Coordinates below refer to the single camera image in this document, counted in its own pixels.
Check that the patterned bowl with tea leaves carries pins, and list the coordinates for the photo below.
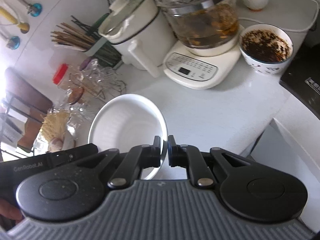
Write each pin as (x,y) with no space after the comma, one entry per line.
(266,48)

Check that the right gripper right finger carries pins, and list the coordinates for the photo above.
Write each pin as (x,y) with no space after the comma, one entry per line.
(190,158)

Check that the red lid glass jar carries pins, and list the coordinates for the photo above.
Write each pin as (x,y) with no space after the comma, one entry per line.
(62,77)

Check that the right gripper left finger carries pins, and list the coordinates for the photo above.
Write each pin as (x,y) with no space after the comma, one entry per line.
(137,159)

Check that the person's left hand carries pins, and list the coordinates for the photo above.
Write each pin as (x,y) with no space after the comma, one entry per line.
(9,211)

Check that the white electric cooking pot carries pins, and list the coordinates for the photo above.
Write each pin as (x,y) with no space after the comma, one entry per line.
(140,32)

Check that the wire rack with glass cups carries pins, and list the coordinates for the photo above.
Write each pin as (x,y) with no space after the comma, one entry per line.
(94,86)

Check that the chopstick holder with chopsticks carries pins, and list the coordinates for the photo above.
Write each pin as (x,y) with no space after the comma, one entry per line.
(85,38)

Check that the black knife and board rack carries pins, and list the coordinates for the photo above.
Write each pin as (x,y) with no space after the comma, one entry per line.
(12,130)

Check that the glass kettle on base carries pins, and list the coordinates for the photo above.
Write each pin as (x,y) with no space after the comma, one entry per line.
(207,47)

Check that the dark wooden cutting board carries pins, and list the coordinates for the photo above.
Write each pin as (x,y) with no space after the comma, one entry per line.
(30,103)

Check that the bowl with noodles and onion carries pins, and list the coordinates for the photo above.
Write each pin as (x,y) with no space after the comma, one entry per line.
(54,135)

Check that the black induction cooktop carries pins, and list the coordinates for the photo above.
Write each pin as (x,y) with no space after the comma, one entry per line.
(301,78)

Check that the white ceramic bowl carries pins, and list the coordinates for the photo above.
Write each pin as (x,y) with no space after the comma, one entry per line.
(127,121)

